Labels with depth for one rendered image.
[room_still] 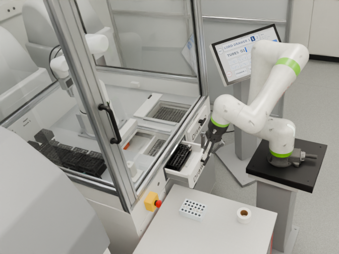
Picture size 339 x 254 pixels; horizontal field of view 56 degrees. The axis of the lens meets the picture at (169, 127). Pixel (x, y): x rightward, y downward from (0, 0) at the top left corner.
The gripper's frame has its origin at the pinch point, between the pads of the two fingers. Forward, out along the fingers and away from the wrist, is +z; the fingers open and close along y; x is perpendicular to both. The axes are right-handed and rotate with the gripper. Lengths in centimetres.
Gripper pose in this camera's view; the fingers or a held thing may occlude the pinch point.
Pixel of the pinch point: (206, 153)
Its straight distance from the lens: 167.0
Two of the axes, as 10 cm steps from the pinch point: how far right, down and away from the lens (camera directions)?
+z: -1.7, 6.7, 7.2
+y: 8.8, 4.3, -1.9
